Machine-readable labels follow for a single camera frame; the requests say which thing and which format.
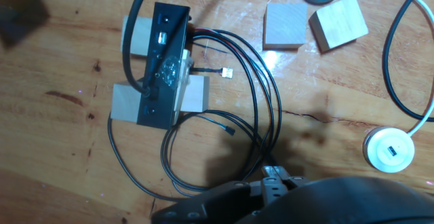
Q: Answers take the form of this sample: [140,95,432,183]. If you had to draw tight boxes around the white round corded USB hub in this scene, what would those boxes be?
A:
[362,0,434,174]

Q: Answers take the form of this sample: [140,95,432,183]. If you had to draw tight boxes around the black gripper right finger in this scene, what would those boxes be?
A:
[273,165,311,188]

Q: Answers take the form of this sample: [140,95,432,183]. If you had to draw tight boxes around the black USB docking station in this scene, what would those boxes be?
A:
[136,1,194,130]

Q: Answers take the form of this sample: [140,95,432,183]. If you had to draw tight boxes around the light wooden cube block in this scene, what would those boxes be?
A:
[121,15,153,57]
[110,81,142,123]
[308,0,370,54]
[262,2,309,51]
[179,74,210,113]

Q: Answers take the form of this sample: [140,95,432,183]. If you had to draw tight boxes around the black USB extension cable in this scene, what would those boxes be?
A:
[382,0,434,122]

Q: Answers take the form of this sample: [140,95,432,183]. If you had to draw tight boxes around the black cable with header plug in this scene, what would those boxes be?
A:
[160,109,283,193]
[107,29,283,203]

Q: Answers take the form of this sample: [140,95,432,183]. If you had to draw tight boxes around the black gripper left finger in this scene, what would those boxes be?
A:
[151,165,289,224]

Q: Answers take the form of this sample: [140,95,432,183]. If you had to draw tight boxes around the thin black cable small plug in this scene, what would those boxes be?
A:
[196,113,236,136]

